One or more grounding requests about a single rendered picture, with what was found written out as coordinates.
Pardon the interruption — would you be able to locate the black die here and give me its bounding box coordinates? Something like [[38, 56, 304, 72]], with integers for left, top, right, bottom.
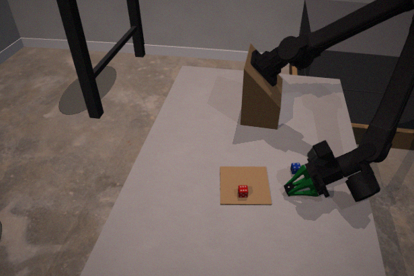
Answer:
[[284, 183, 294, 196]]

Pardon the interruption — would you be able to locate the red die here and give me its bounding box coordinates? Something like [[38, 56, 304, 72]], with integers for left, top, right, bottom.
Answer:
[[238, 185, 248, 197]]

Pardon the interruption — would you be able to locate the tan flat mat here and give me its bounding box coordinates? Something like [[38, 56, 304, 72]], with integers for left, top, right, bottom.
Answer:
[[220, 167, 272, 205]]

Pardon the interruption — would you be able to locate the blue die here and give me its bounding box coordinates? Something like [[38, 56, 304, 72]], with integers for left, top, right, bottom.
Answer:
[[290, 163, 300, 174]]

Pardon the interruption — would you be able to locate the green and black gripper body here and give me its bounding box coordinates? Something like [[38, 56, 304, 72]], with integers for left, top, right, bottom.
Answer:
[[305, 159, 330, 198]]

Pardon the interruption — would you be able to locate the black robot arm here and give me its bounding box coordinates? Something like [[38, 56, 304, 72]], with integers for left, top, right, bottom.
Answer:
[[251, 0, 414, 202]]

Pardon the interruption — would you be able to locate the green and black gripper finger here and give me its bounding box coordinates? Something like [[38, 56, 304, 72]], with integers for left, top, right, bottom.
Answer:
[[288, 178, 319, 197], [287, 165, 310, 186]]

